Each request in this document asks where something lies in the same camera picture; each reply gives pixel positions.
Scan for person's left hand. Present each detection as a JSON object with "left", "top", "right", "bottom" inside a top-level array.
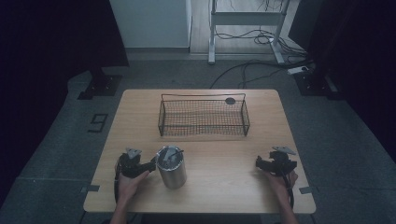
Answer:
[{"left": 116, "top": 169, "right": 150, "bottom": 204}]

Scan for black wire mesh basket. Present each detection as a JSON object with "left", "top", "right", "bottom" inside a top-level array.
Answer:
[{"left": 157, "top": 92, "right": 251, "bottom": 138}]

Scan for black floor cables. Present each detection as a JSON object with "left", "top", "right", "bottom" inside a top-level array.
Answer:
[{"left": 209, "top": 28, "right": 316, "bottom": 90}]

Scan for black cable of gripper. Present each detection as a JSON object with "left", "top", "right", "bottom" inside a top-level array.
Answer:
[
  {"left": 281, "top": 172, "right": 295, "bottom": 209},
  {"left": 113, "top": 157, "right": 123, "bottom": 204}
]

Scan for black stand base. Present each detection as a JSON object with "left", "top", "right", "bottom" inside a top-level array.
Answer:
[
  {"left": 77, "top": 66, "right": 123, "bottom": 101},
  {"left": 293, "top": 62, "right": 340, "bottom": 98}
]

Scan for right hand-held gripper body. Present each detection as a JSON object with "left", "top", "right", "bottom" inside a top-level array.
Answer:
[{"left": 257, "top": 146, "right": 298, "bottom": 177}]

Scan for silver metal cup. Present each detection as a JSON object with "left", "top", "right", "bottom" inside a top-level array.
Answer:
[{"left": 155, "top": 145, "right": 188, "bottom": 189}]

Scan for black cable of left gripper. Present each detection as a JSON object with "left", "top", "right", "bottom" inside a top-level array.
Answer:
[{"left": 113, "top": 157, "right": 123, "bottom": 204}]

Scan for white cabinet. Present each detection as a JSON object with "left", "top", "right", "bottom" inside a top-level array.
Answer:
[{"left": 109, "top": 0, "right": 192, "bottom": 53}]

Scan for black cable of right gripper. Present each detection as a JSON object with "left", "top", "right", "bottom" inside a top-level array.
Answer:
[{"left": 281, "top": 172, "right": 295, "bottom": 209}]

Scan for white metal desk frame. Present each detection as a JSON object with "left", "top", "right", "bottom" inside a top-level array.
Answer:
[{"left": 207, "top": 0, "right": 292, "bottom": 65}]

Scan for white power strip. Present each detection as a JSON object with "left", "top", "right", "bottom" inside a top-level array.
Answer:
[{"left": 287, "top": 65, "right": 310, "bottom": 76}]

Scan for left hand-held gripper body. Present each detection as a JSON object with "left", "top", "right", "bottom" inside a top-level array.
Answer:
[{"left": 118, "top": 147, "right": 157, "bottom": 179}]

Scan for person's right hand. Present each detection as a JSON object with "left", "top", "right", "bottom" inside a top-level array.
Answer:
[{"left": 264, "top": 169, "right": 299, "bottom": 203}]

